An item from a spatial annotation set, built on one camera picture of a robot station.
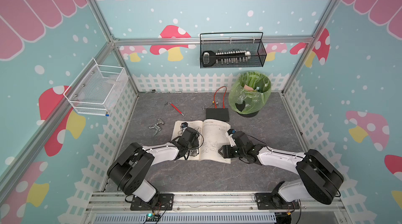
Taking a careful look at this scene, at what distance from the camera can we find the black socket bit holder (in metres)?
0.89

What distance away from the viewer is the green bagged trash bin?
898mm

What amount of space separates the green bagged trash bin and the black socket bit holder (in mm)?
124
